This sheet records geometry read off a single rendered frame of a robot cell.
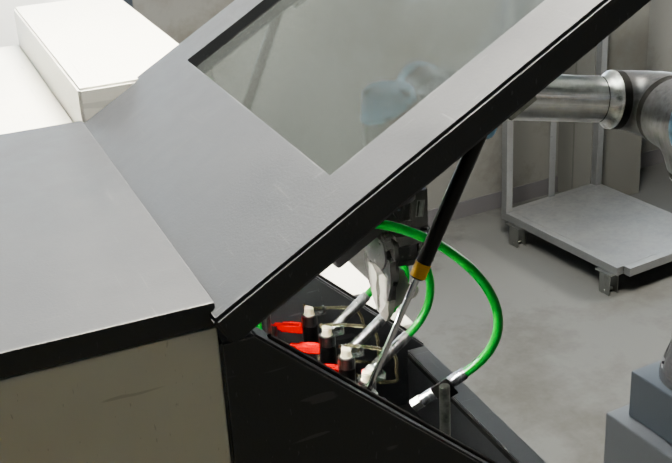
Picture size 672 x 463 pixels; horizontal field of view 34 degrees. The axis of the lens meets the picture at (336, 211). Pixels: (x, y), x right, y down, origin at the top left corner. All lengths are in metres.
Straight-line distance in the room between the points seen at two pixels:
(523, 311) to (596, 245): 0.45
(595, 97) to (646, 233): 2.87
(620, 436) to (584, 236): 2.41
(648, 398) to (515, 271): 2.44
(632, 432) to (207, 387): 1.17
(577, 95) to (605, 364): 2.27
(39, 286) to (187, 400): 0.21
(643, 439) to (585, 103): 0.71
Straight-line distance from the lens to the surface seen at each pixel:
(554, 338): 4.10
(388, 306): 1.66
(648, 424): 2.22
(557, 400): 3.76
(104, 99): 1.80
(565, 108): 1.78
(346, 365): 1.79
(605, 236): 4.60
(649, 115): 1.79
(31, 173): 1.60
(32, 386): 1.16
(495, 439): 1.90
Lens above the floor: 2.04
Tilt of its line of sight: 23 degrees down
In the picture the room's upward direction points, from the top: 3 degrees counter-clockwise
